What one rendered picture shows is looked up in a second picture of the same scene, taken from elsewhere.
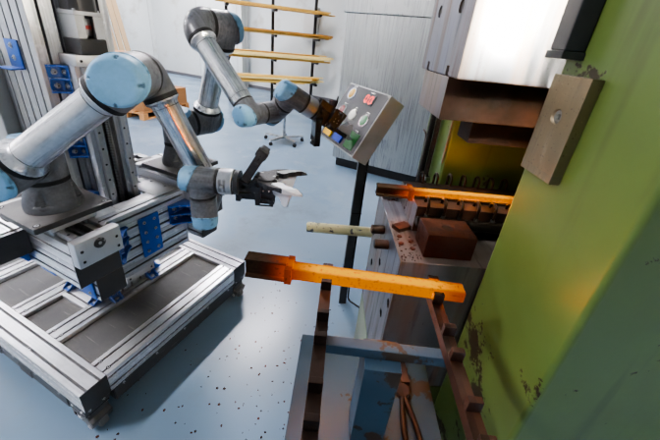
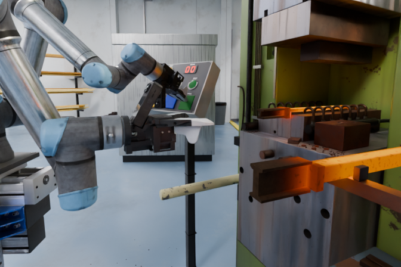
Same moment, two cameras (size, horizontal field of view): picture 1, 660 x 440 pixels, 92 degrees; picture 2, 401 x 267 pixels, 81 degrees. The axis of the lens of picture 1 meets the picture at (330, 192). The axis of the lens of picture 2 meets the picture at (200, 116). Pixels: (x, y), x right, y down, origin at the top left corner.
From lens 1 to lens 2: 52 cm
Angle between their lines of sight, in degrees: 30
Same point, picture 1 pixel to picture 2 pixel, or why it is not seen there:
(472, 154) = (291, 88)
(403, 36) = (160, 58)
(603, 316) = not seen: outside the picture
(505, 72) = not seen: outside the picture
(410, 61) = not seen: hidden behind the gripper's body
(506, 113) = (343, 30)
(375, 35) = not seen: hidden behind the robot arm
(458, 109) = (318, 26)
